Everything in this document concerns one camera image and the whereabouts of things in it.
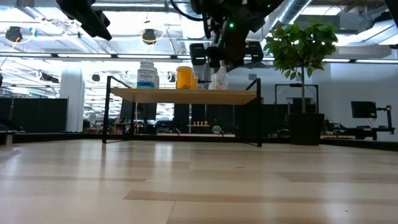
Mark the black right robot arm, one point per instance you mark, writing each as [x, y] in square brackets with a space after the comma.
[248, 9]

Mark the white medicine bottle blue label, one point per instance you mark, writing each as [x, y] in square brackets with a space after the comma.
[146, 77]

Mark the wooden shelf black metal frame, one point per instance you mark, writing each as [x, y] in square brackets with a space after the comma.
[186, 96]

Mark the ceiling light strip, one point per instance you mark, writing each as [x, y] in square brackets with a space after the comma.
[84, 56]
[367, 61]

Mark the black metal rack frame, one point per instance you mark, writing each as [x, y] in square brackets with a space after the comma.
[317, 93]

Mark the black background monitor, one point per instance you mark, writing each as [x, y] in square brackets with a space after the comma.
[363, 109]

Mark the silver ventilation duct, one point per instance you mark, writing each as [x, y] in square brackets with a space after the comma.
[290, 12]

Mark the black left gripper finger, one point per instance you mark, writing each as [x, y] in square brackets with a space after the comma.
[84, 15]
[105, 20]

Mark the small green background plant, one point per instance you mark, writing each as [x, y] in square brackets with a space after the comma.
[217, 129]

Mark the green leafy plant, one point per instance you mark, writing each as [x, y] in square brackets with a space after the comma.
[298, 43]

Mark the black background desk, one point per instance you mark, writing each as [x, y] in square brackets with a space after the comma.
[357, 132]

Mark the black partition panel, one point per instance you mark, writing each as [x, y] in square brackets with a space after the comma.
[37, 115]

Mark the black aluminium table frame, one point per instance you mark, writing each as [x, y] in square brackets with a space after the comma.
[357, 144]

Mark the white pillar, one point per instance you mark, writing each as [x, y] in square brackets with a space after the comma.
[72, 102]

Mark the black plant pot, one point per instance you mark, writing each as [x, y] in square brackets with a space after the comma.
[306, 129]

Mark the orange medicine bottle white cap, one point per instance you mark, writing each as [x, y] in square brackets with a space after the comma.
[195, 83]

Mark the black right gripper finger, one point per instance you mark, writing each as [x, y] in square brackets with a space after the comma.
[236, 60]
[213, 57]

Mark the white cup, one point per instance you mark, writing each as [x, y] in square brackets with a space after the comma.
[184, 77]

